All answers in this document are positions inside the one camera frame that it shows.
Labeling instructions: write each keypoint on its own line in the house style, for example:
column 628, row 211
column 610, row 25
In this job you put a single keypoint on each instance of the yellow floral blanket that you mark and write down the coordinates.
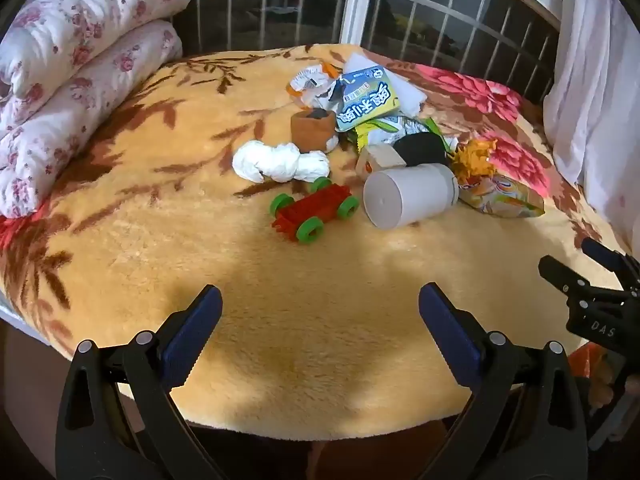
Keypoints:
column 300, row 285

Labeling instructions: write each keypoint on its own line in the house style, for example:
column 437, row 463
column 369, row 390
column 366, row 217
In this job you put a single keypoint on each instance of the white curtain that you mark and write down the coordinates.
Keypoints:
column 595, row 85

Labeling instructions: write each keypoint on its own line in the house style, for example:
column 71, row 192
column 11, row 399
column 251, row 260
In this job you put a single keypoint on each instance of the crumpled white tissue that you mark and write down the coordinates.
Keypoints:
column 270, row 160

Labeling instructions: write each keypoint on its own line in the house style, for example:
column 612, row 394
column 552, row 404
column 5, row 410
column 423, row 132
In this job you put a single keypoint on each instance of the white window frame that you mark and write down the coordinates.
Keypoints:
column 357, row 0

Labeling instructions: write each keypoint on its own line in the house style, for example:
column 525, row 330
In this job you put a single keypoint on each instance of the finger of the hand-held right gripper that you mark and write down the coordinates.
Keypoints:
column 602, row 255
column 562, row 275

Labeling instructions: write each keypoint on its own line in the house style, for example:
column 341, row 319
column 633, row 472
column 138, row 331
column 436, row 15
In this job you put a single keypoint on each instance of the red toy car green wheels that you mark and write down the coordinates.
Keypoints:
column 310, row 210

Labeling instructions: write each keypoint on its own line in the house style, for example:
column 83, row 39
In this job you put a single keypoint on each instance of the black round object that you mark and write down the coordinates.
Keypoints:
column 420, row 147

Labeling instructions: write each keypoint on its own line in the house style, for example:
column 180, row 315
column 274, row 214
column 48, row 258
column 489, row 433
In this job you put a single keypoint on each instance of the crumpled orange wrapper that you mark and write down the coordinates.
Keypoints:
column 472, row 157

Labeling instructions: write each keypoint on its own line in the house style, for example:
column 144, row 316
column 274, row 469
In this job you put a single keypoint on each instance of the yellow snack bag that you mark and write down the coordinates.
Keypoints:
column 500, row 197

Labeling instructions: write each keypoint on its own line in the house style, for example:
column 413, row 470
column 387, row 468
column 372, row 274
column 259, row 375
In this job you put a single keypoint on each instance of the orange plastic bag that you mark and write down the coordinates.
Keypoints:
column 590, row 370

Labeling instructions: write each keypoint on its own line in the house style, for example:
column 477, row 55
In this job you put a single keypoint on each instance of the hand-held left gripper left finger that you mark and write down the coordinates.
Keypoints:
column 192, row 332

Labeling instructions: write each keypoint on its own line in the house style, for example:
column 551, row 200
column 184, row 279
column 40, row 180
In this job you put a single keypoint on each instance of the green snack wrapper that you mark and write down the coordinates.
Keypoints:
column 385, row 127

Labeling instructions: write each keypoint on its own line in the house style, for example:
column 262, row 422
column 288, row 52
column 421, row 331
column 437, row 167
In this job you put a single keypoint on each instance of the white and orange wrapper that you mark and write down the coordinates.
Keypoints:
column 307, row 82

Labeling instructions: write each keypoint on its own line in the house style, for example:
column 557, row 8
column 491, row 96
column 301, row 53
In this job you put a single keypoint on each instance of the blue and yellow snack packet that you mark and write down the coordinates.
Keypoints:
column 365, row 100

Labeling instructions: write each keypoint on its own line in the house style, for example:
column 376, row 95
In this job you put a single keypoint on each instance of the folded floral quilt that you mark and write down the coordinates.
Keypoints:
column 75, row 60

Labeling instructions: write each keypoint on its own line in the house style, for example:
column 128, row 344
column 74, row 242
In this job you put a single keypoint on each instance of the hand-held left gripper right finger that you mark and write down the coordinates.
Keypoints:
column 450, row 332

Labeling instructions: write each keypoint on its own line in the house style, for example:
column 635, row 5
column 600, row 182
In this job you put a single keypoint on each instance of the white cylindrical container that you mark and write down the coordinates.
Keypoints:
column 410, row 192

